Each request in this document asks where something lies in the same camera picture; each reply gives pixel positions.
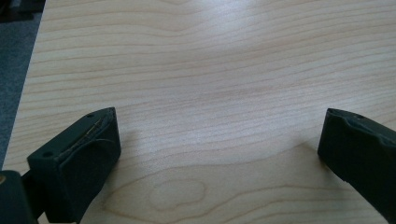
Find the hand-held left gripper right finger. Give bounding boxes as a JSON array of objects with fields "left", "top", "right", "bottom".
[{"left": 317, "top": 107, "right": 396, "bottom": 224}]

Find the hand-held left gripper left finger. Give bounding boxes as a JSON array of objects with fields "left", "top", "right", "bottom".
[{"left": 27, "top": 106, "right": 121, "bottom": 224}]

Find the black stand base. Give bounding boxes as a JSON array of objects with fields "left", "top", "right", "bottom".
[{"left": 0, "top": 0, "right": 47, "bottom": 23}]

